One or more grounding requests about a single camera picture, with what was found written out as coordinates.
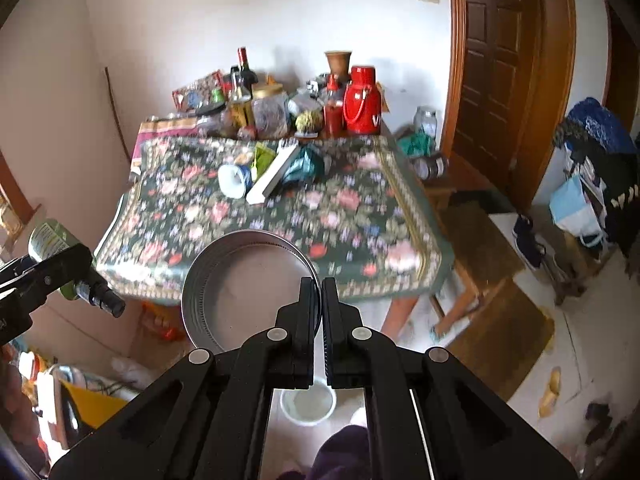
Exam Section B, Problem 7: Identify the light blue paper bag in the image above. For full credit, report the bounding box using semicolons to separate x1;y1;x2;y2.
549;174;606;238

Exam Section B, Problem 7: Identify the striped pink cloth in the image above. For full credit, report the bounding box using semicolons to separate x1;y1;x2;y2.
130;117;198;179

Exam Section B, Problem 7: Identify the yellow bag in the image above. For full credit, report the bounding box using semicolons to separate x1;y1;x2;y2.
61;380;127;429

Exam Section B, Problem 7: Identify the wooden table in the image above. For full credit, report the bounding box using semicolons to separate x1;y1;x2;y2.
129;123;482;346

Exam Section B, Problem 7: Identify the green snack packet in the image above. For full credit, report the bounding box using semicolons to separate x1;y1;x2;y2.
250;143;277;182

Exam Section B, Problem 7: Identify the teal bag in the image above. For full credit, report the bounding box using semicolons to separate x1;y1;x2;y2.
281;144;326;188

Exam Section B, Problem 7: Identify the yellow oil bottle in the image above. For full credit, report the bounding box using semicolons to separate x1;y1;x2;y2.
229;70;255;129

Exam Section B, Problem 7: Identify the red thermos jug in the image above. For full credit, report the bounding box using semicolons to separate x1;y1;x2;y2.
343;66;382;136

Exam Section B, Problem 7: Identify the white trash bucket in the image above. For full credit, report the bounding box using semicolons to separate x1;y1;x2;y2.
280;378;337;427

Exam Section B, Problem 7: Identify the clear jar with gold lid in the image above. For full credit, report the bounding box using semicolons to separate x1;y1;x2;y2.
252;84;290;140

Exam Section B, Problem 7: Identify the red patterned snack bag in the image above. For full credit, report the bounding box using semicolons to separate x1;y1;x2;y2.
171;70;222;113

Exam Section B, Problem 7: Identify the blue clothes pile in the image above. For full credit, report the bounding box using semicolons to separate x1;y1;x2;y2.
553;98;639;258

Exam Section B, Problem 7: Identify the custard apple fruit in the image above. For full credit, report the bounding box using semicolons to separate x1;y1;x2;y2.
295;110;323;133

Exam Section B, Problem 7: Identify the red sauce bottle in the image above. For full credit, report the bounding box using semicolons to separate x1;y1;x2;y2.
323;74;344;136

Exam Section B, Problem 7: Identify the brown ceramic vase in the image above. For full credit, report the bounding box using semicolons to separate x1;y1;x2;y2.
326;51;352;82

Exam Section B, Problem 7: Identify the wooden stool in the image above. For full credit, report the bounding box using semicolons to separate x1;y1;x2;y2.
434;202;554;401

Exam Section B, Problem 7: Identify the round metal tin lid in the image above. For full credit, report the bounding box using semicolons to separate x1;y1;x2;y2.
181;230;320;353

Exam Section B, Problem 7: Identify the green can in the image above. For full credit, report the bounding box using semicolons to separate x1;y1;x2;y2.
28;218;82;301

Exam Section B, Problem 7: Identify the brown wooden door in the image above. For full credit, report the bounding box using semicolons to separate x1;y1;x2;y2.
442;0;576;210

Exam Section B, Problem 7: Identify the glass jar beside table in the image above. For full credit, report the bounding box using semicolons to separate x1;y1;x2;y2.
413;105;438;152

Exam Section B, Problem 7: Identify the white long box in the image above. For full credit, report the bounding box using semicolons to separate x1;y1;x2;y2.
245;142;300;205

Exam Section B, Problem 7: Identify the dark wine bottle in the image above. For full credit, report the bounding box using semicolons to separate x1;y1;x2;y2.
238;47;258;93

